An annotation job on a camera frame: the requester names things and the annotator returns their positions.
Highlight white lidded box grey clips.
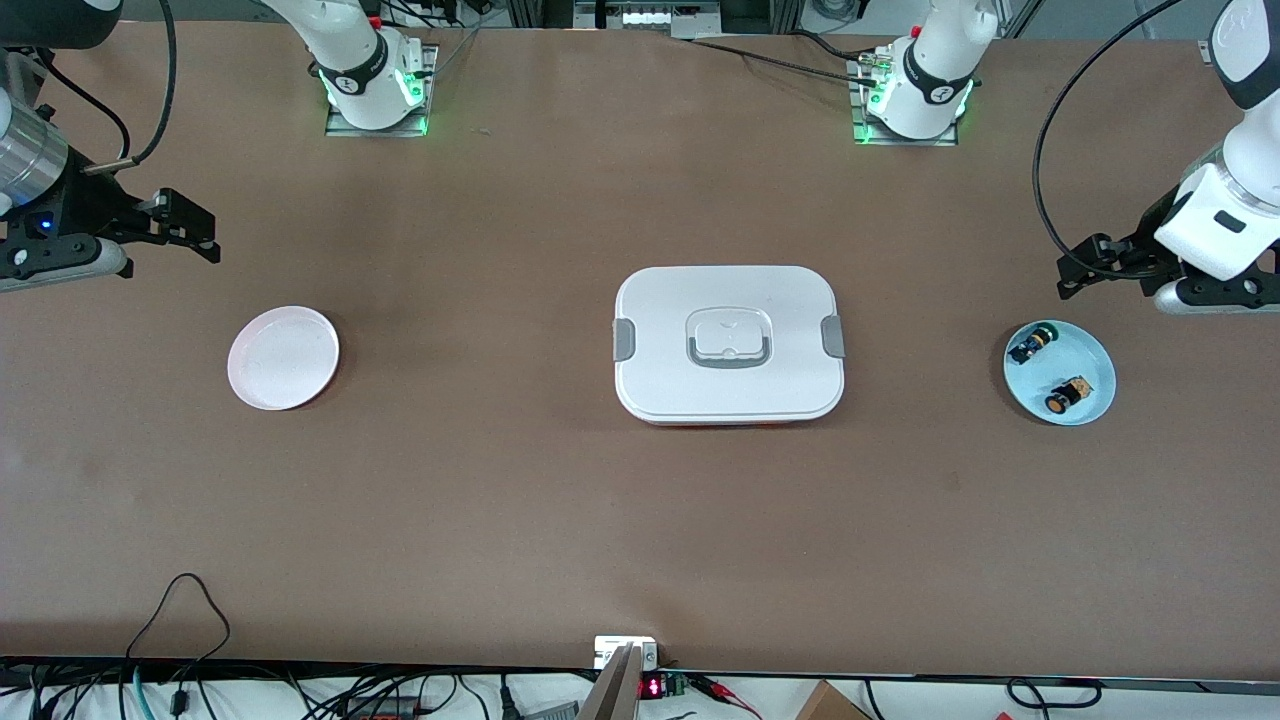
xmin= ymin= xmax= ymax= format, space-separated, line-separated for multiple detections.
xmin=612 ymin=265 xmax=847 ymax=427

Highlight brown cardboard box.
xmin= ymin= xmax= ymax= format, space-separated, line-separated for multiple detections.
xmin=795 ymin=680 xmax=871 ymax=720

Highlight light blue round plate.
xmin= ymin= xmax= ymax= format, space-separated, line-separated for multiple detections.
xmin=1003 ymin=319 xmax=1117 ymax=427

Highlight pink round plate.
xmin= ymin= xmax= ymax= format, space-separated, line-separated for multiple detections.
xmin=227 ymin=305 xmax=341 ymax=412

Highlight small white mounting block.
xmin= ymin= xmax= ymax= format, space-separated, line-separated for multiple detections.
xmin=594 ymin=636 xmax=659 ymax=671

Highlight grey aluminium profile bar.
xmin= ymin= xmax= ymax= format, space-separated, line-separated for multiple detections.
xmin=578 ymin=643 xmax=643 ymax=720

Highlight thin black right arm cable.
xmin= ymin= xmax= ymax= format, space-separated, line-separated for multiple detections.
xmin=40 ymin=55 xmax=132 ymax=161

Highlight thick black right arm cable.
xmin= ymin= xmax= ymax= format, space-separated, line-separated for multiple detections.
xmin=75 ymin=0 xmax=179 ymax=176

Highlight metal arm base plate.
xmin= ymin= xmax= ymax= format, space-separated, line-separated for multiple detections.
xmin=324 ymin=44 xmax=439 ymax=138
xmin=848 ymin=55 xmax=959 ymax=148

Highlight thin black looped cable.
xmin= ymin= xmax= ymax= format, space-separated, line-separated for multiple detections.
xmin=125 ymin=572 xmax=233 ymax=691

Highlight black cable to arm base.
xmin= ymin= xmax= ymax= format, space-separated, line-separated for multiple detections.
xmin=672 ymin=30 xmax=886 ymax=83

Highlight black coiled cable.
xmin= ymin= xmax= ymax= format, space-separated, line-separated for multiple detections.
xmin=1005 ymin=678 xmax=1103 ymax=711

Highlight metal frame with white light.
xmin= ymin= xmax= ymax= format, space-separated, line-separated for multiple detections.
xmin=573 ymin=0 xmax=723 ymax=33

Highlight red and black clip wire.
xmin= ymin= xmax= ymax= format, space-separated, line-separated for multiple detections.
xmin=690 ymin=675 xmax=763 ymax=719

